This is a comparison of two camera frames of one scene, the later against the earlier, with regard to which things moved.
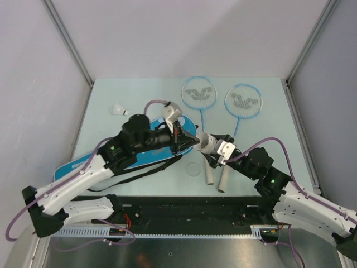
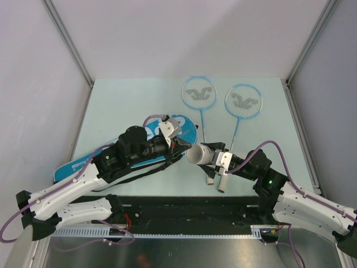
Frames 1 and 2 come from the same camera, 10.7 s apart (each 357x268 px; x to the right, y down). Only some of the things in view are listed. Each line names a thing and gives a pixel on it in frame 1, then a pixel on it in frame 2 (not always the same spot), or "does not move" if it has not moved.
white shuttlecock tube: (207, 143) → (200, 154)
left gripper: (181, 140) → (177, 148)
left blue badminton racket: (199, 92) does not move
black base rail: (199, 217) does not move
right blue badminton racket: (241, 101) does not move
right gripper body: (213, 163) → (212, 172)
